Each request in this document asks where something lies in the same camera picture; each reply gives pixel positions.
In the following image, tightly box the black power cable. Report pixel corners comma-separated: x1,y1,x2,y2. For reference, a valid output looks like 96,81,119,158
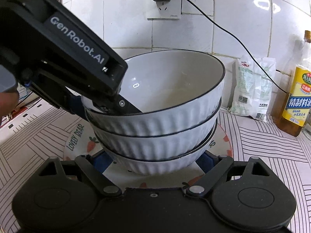
162,0,288,94

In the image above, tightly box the white ribbed bowl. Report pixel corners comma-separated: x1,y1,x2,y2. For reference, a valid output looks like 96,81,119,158
104,119,218,176
87,100,222,161
81,50,226,137

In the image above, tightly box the white pink carrot plate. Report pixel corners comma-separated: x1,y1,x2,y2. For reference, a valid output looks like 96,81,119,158
64,121,233,189

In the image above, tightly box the white wall socket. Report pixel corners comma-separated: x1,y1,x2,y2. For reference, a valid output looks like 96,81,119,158
146,0,181,21

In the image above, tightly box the yellow label cooking wine bottle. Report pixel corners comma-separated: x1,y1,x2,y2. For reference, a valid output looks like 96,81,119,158
272,30,310,137

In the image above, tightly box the striped white table mat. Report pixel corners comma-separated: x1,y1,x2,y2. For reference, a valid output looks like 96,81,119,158
1,100,310,232

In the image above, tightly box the person left hand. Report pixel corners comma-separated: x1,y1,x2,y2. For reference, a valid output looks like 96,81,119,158
0,65,19,119

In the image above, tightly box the white ribbed bowl bottom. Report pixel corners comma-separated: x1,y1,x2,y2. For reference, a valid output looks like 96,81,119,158
104,119,218,176

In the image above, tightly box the white plastic salt bag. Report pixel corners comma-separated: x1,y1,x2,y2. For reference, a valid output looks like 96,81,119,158
230,55,276,122

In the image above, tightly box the white ribbed bowl top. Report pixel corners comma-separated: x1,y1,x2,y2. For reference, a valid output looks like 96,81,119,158
81,50,226,137

